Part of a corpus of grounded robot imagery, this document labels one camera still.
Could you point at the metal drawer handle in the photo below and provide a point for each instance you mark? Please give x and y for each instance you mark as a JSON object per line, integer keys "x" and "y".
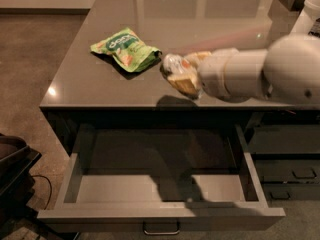
{"x": 161, "y": 228}

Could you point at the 7up soda can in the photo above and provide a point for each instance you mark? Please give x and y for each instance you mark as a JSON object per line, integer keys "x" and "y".
{"x": 176, "y": 69}

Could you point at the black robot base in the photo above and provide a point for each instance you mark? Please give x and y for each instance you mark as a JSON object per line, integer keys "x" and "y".
{"x": 16, "y": 160}

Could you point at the green chip bag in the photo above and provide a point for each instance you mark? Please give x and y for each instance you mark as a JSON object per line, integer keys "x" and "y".
{"x": 128, "y": 50}

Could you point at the closed lower right drawer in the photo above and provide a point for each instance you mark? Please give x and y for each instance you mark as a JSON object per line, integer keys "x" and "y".
{"x": 289, "y": 179}

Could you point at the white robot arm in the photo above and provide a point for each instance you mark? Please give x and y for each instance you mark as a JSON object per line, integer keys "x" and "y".
{"x": 289, "y": 70}

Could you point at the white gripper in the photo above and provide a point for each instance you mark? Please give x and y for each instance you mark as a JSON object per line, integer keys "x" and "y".
{"x": 212, "y": 73}

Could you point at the open grey top drawer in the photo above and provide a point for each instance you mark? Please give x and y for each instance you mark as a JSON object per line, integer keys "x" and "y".
{"x": 117, "y": 179}

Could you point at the grey kitchen counter cabinet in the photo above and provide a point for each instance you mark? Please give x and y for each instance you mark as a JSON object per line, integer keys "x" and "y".
{"x": 92, "y": 89}

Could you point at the white plastic jar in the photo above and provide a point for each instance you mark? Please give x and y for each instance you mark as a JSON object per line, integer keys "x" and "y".
{"x": 308, "y": 21}

